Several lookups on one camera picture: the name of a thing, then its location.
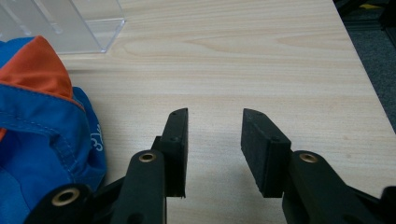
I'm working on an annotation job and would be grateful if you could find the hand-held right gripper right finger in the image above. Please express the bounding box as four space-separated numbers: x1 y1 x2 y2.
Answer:
240 107 292 199

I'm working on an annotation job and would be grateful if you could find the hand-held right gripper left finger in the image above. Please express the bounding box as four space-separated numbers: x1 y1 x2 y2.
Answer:
150 107 190 199

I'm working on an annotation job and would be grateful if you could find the blue and orange garment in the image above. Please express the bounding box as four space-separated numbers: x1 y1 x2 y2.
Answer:
0 35 107 224

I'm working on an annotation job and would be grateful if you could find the clear acrylic box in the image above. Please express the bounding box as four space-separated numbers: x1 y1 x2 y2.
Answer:
0 0 126 55

